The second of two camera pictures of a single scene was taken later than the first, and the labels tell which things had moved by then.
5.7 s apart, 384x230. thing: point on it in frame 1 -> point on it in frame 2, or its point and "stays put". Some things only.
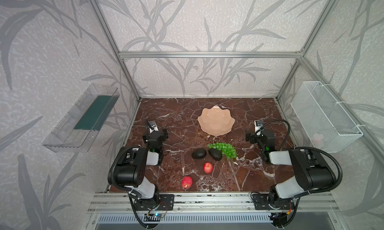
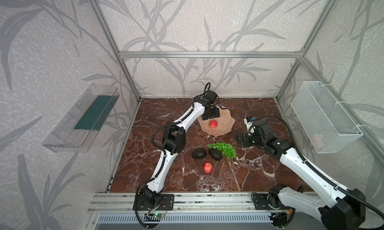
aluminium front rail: [303, 202] stays put
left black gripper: [163, 135] -> [216, 114]
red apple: [208, 167] stays put
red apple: [187, 181] -> [213, 124]
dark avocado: [216, 154] stays put
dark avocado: [199, 153] stays put
